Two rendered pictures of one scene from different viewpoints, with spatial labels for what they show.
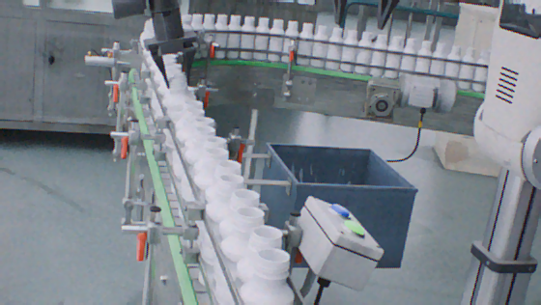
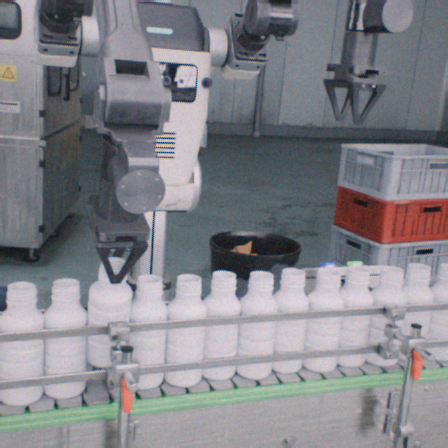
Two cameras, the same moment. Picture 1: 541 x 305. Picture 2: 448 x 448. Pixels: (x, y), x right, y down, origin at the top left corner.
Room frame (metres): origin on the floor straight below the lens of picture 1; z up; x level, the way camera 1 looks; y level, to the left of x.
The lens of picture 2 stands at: (1.33, 1.03, 1.48)
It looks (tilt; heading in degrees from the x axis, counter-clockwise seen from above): 14 degrees down; 265
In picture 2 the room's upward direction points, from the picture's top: 4 degrees clockwise
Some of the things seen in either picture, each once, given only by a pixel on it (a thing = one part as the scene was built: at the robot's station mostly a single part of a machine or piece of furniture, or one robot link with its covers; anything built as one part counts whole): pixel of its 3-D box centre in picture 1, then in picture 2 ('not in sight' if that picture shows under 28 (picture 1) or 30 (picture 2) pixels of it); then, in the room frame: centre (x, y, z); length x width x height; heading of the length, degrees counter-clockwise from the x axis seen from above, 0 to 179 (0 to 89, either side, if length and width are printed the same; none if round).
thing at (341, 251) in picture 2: not in sight; (396, 251); (0.04, -2.24, 0.55); 0.61 x 0.41 x 0.22; 23
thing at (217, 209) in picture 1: (224, 232); (385, 315); (0.94, 0.04, 1.08); 0.06 x 0.06 x 0.17
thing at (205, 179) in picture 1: (211, 200); (323, 319); (1.05, 0.07, 1.08); 0.06 x 0.06 x 0.17
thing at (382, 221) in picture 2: not in sight; (402, 211); (0.03, -2.25, 0.78); 0.61 x 0.41 x 0.22; 22
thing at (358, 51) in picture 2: not in sight; (358, 54); (1.00, -0.11, 1.51); 0.10 x 0.07 x 0.07; 105
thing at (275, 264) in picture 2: not in sight; (249, 303); (0.85, -1.96, 0.32); 0.45 x 0.45 x 0.64
